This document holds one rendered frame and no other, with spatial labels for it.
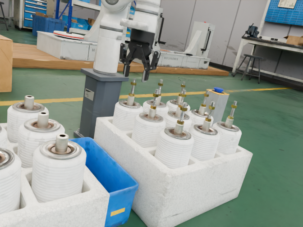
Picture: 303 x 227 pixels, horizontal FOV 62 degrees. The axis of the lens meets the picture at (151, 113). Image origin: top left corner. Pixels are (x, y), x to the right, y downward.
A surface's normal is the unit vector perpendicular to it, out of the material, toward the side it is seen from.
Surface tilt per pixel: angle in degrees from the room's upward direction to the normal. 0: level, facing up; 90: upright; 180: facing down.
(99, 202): 90
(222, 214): 0
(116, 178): 88
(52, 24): 92
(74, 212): 90
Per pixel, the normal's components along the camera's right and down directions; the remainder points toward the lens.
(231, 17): -0.69, 0.09
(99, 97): 0.00, 0.29
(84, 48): 0.69, 0.35
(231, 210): 0.19, -0.93
